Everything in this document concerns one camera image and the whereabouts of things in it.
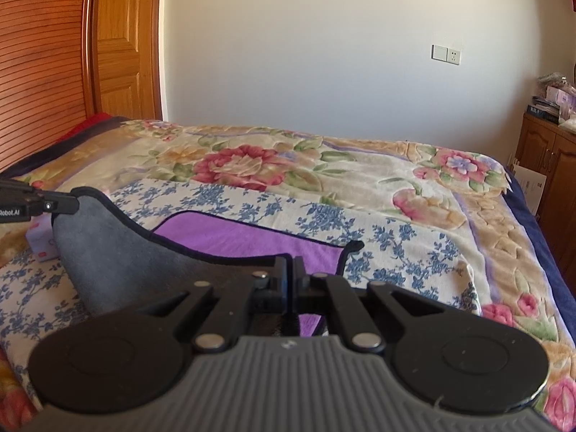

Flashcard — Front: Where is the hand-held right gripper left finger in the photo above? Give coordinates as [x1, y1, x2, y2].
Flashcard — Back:
[134, 256, 289, 354]

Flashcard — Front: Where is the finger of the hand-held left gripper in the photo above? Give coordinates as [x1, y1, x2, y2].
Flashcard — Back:
[33, 188, 81, 215]

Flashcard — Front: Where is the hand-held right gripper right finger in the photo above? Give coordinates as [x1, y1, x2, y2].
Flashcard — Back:
[293, 256, 447, 354]

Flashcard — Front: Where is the purple and grey towel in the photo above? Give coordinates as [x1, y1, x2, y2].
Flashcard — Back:
[51, 186, 365, 339]

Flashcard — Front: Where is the small white pink box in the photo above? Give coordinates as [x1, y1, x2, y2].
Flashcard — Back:
[26, 218, 62, 263]

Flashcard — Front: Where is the red cloth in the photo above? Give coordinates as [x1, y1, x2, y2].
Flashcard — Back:
[62, 112, 123, 143]

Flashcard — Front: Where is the white blue floral cloth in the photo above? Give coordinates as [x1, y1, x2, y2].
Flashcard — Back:
[0, 177, 483, 372]

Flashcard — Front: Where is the floral printed blanket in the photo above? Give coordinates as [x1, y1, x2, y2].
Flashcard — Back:
[0, 119, 576, 432]

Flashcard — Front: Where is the wooden slatted headboard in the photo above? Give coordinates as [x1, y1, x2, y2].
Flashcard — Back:
[0, 0, 98, 174]

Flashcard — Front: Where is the wooden door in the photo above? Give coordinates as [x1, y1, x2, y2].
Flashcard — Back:
[92, 0, 165, 121]

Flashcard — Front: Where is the dark blue bed sheet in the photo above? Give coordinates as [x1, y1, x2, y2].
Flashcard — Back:
[503, 166, 576, 291]

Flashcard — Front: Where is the white cardboard sheet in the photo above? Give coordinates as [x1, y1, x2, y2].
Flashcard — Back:
[510, 164, 548, 217]

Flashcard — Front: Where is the wooden cabinet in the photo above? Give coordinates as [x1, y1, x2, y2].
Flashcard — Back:
[514, 112, 576, 276]

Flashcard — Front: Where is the dark book stack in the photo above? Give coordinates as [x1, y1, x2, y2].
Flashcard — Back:
[526, 96, 562, 124]

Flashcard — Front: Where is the white and purple box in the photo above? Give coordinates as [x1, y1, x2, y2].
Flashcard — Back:
[545, 85, 576, 116]

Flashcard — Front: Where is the clear plastic bag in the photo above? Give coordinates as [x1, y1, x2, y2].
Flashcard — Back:
[537, 72, 576, 96]

